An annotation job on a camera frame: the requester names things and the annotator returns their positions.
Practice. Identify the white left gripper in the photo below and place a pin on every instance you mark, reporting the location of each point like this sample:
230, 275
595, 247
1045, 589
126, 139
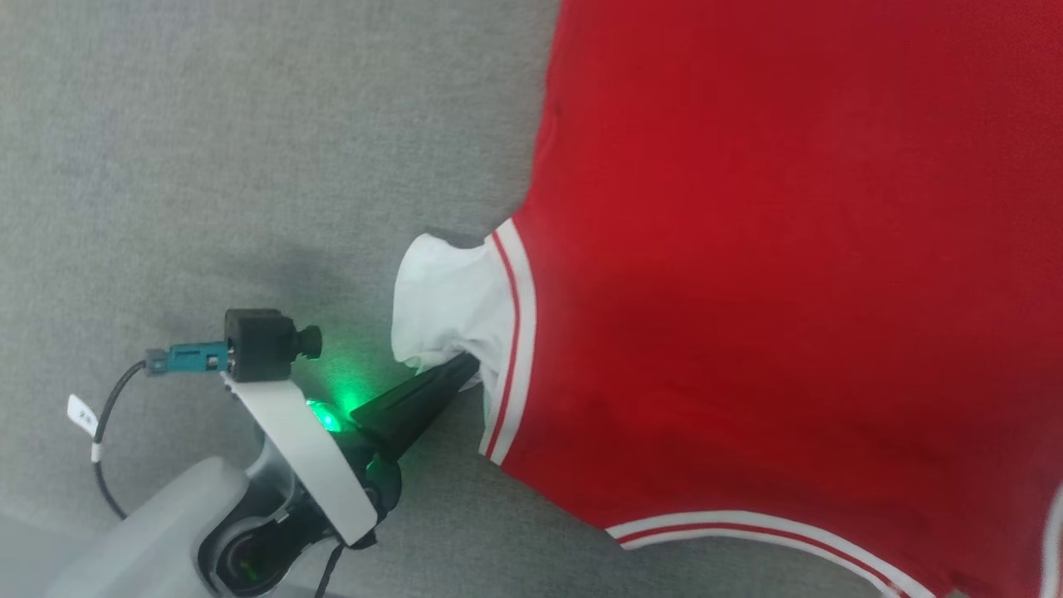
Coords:
315, 465

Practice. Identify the red and white shirt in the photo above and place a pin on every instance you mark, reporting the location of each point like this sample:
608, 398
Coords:
747, 291

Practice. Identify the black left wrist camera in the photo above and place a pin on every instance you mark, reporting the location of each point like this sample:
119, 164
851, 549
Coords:
257, 345

